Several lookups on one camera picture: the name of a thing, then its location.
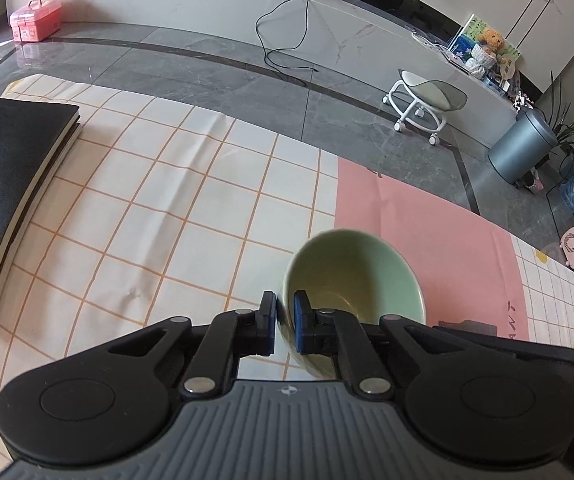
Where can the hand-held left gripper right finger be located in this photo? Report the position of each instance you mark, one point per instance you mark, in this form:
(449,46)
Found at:
(301,320)

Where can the green ceramic bowl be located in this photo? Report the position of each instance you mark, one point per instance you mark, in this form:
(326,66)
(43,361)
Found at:
(357,270)

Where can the grey trash can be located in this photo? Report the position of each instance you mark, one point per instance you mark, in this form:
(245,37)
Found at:
(519,147)

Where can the brown teddy bear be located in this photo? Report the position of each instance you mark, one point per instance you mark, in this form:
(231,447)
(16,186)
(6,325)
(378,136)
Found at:
(493,41)

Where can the white woven basket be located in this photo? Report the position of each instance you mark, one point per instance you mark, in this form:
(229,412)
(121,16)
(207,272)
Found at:
(481,60)

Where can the green picture book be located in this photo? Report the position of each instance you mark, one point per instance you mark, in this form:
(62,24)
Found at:
(472,30)

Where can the black notebook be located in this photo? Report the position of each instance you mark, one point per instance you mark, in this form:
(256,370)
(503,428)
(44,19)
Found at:
(7,175)

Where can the pink and white checked tablecloth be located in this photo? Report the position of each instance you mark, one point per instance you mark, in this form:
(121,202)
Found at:
(167,210)

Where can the pink storage box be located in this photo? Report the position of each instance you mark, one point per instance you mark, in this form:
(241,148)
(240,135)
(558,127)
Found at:
(37,22)

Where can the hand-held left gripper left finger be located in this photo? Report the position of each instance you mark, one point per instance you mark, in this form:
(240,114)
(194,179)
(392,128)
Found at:
(267,317)

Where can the white rolling stool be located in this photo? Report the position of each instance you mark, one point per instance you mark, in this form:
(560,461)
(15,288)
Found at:
(427,92)

